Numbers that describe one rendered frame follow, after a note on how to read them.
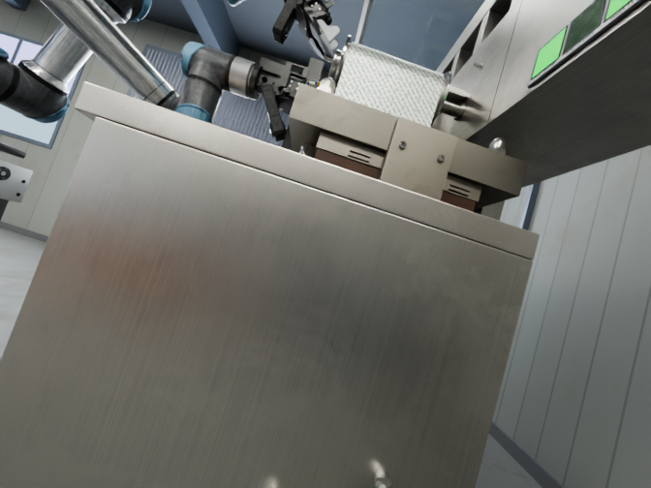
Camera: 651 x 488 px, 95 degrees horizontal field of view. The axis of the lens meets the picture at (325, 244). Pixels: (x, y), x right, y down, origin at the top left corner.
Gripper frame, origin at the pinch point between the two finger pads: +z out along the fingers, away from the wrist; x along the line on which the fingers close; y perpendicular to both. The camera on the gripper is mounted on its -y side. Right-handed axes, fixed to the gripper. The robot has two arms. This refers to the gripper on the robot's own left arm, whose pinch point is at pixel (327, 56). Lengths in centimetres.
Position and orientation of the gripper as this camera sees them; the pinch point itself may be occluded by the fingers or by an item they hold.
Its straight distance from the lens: 89.4
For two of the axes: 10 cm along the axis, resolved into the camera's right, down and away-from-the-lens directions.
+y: 8.4, -5.3, 1.0
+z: 5.4, 8.4, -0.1
